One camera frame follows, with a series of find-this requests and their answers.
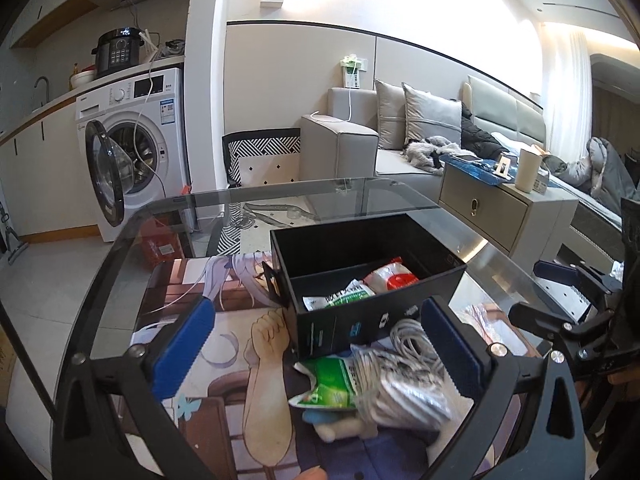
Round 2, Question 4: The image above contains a red balloon glue packet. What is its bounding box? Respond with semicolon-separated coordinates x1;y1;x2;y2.
362;258;419;294

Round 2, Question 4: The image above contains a white plush toy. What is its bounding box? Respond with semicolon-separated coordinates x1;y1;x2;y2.
303;410;378;443

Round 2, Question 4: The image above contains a black cardboard box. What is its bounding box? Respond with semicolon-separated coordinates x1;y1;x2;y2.
265;214;466;361

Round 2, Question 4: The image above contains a green medicine sachet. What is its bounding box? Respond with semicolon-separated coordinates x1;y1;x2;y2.
303;280;375;311

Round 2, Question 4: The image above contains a person's right hand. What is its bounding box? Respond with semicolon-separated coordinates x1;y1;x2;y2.
608;366;640;386

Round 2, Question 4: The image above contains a person's left hand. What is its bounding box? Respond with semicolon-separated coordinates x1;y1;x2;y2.
294;466;328;480

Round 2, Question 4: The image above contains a grey drawer cabinet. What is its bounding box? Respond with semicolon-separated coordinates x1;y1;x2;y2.
439;166;578;273

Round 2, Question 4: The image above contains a grey puffer coat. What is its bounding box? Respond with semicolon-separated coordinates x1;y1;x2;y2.
542;136;639;217

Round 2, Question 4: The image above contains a white paper cup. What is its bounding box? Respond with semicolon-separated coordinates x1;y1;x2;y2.
514;148;542;193

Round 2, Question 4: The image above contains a blue folder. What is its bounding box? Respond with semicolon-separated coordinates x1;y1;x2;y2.
440;154;515;186

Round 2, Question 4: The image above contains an anime print desk mat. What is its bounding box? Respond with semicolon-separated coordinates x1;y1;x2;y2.
117;252;542;480

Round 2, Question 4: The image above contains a black jacket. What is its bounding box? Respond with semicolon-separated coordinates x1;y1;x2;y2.
461;103;508;160

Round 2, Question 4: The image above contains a grey crumpled clothing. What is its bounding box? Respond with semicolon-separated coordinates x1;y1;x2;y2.
402;136;477;177

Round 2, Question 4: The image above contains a grey cushion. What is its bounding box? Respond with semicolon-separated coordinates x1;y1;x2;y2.
402;82;462;144

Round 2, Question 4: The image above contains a beige cushion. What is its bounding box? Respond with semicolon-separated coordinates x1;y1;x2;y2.
375;79;406;151

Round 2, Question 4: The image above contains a grey sofa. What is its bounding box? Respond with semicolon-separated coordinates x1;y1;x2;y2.
299;86;482;194

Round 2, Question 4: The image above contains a white washing machine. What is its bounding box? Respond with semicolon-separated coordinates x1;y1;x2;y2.
75;66;191;243

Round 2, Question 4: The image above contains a black patterned chair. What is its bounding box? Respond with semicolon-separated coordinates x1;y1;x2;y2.
222;128;300;188

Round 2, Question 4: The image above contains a black pressure cooker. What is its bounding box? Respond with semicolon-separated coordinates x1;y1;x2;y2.
91;27;144;78

